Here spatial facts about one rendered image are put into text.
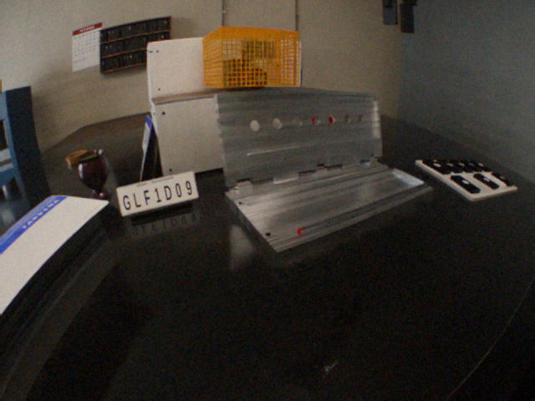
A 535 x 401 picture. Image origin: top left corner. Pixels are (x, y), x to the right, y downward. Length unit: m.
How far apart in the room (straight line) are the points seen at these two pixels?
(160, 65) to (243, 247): 0.62
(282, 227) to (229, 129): 0.20
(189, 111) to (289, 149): 0.25
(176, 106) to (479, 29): 2.78
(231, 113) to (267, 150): 0.11
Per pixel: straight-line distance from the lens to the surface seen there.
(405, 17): 0.57
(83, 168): 0.61
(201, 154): 0.63
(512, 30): 2.81
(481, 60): 2.84
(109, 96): 2.34
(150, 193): 0.50
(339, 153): 0.60
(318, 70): 2.62
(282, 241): 0.36
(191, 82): 0.84
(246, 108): 0.49
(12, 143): 2.12
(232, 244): 0.39
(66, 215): 0.36
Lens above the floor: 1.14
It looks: 29 degrees down
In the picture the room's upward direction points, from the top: straight up
